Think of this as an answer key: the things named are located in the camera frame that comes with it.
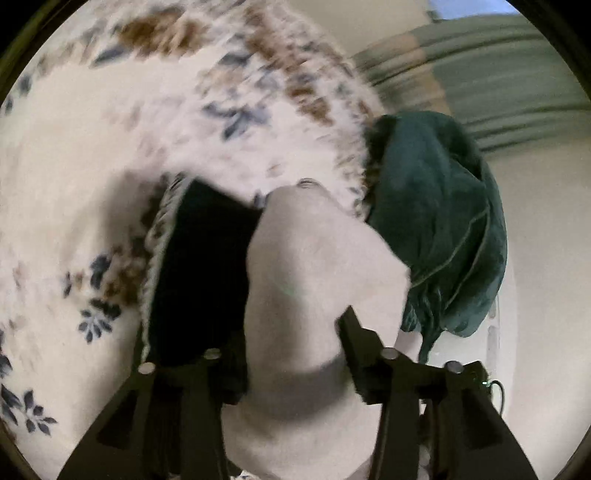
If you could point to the green striped curtain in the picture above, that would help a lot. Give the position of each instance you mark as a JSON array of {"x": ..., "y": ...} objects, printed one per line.
[{"x": 485, "y": 69}]

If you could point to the white headboard with grey bars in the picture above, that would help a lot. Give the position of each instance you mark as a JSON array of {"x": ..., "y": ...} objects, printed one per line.
[{"x": 502, "y": 364}]

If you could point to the dark green plush blanket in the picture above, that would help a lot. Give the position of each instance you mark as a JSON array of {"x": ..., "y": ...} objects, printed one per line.
[{"x": 438, "y": 207}]

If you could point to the beige long-sleeve shirt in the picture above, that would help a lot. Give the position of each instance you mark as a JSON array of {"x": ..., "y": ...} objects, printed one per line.
[{"x": 314, "y": 277}]

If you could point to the black striped sweater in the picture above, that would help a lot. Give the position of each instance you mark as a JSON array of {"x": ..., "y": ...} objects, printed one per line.
[{"x": 198, "y": 277}]

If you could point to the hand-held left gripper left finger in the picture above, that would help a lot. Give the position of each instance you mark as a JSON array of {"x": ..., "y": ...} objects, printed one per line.
[{"x": 203, "y": 397}]

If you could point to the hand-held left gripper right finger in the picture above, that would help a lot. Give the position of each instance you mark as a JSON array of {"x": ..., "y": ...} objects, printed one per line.
[{"x": 367, "y": 369}]

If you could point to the floral bed cover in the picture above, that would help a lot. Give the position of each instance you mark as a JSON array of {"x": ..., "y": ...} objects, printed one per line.
[{"x": 69, "y": 184}]

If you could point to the window with metal grille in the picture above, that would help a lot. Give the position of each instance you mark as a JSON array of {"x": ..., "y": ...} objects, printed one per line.
[{"x": 471, "y": 8}]

